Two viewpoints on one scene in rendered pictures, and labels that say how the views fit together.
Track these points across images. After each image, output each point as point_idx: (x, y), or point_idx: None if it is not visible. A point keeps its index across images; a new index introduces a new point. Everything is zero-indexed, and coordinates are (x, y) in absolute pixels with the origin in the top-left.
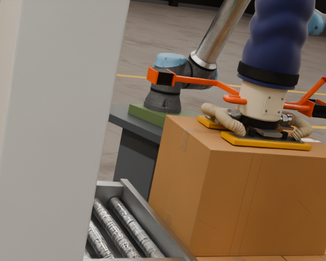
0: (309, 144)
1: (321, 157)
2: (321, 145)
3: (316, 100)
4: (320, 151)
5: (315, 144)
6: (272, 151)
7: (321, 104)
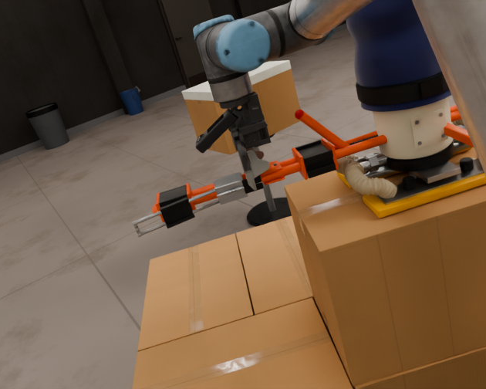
0: (326, 196)
1: (329, 172)
2: (306, 200)
3: (302, 158)
4: (322, 182)
5: (315, 199)
6: None
7: (301, 154)
